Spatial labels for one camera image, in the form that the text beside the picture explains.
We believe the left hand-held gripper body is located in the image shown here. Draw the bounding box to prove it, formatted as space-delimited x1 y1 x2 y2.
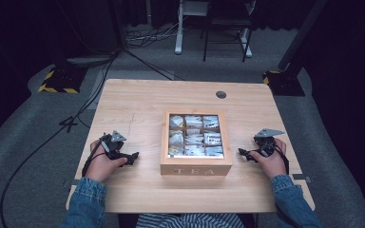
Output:
100 129 128 161

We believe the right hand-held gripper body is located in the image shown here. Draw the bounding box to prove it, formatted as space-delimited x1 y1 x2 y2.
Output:
253 127 286 159

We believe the wooden tea box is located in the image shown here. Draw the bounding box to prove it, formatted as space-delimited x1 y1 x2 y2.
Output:
160 108 234 177

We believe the person's left hand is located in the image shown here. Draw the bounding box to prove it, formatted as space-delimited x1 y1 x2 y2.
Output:
85 140 129 183

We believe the person's right hand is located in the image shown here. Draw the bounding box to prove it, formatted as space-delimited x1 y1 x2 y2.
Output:
249 138 288 181

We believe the grey tape strip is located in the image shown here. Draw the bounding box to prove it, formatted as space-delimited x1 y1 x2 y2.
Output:
292 173 313 183

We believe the group of tea bags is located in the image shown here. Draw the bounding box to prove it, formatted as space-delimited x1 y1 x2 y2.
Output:
167 113 225 159

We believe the black stand base striped edge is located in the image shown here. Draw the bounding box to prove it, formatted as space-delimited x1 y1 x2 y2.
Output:
37 64 88 95
262 69 306 97

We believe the person's striped clothing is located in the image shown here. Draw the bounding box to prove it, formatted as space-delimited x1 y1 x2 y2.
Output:
135 213 245 228

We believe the black slanted stand pole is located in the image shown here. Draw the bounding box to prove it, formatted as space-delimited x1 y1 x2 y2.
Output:
277 0 329 72

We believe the black metal chair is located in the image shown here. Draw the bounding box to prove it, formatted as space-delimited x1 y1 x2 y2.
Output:
202 0 257 64

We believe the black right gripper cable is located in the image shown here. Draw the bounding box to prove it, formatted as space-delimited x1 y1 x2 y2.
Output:
272 142 291 176

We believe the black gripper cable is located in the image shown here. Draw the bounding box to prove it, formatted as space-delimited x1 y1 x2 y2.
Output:
272 142 291 176
81 136 108 178

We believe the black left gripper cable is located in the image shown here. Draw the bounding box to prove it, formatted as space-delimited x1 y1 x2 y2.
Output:
81 136 108 178

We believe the long black floor cable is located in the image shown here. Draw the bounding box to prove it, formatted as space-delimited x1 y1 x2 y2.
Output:
0 47 123 228

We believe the bundle of floor cables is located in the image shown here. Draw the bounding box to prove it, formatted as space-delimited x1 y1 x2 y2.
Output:
125 17 188 49

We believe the white desk frame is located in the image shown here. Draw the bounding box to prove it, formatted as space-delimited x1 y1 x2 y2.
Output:
174 0 257 59

